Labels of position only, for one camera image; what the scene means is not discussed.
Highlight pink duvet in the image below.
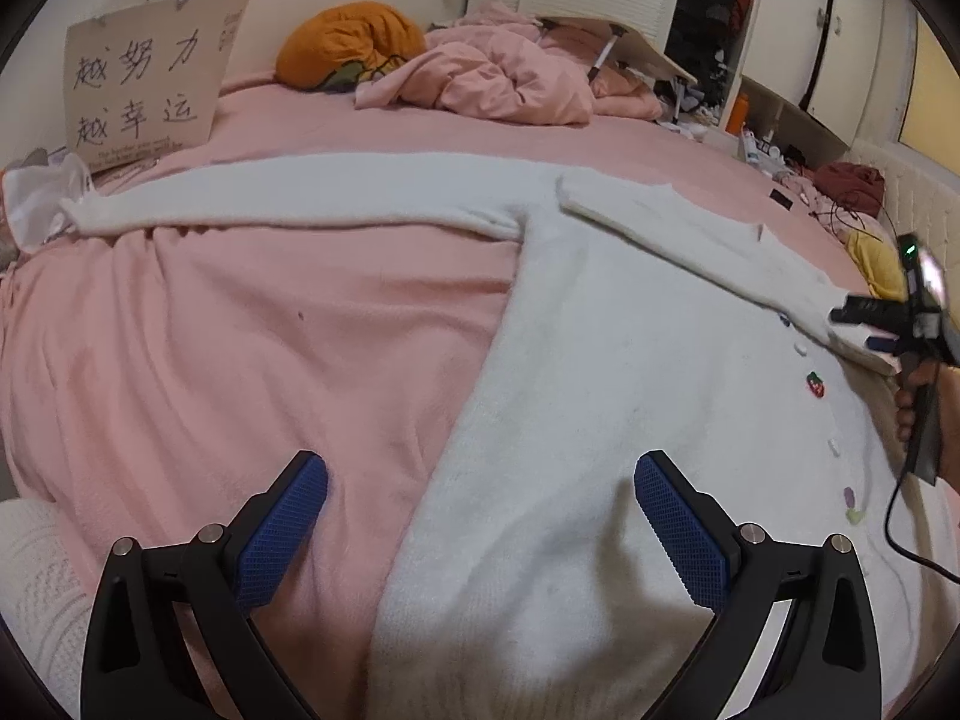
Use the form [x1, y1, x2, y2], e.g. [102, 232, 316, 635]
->
[354, 1, 680, 127]

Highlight orange pillow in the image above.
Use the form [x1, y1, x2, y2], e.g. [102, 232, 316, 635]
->
[276, 2, 427, 93]

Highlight white crumpled cloth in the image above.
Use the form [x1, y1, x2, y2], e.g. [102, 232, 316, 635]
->
[0, 154, 92, 252]

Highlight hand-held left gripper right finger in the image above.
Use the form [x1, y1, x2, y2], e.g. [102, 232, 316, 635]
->
[634, 450, 882, 720]

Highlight white cupboard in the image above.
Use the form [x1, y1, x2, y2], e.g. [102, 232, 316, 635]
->
[720, 0, 886, 151]

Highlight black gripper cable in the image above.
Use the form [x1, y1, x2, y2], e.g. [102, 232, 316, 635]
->
[885, 476, 960, 582]

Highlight white knit sweater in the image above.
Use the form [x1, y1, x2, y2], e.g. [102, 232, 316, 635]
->
[58, 152, 960, 720]

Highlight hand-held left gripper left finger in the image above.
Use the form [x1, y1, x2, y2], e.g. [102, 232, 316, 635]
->
[79, 451, 329, 720]

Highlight white quilted headboard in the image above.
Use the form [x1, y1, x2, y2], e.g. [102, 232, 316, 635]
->
[844, 139, 960, 256]

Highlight white knit clothing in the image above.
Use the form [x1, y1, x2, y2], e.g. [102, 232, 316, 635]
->
[0, 499, 95, 720]

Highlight person's right hand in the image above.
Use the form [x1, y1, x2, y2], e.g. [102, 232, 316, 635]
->
[895, 360, 944, 451]

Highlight black cable on bed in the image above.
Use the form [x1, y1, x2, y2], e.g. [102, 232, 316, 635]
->
[814, 191, 901, 241]

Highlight dark red cloth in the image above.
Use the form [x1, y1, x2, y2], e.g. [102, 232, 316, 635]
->
[814, 161, 886, 215]

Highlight yellow cartoon pillow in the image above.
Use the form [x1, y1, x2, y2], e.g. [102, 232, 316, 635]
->
[846, 229, 908, 301]

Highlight pink bed sheet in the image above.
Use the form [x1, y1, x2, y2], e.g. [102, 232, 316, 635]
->
[0, 71, 901, 720]

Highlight cardboard sign with handwriting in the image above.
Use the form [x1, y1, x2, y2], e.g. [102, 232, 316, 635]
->
[64, 0, 254, 172]

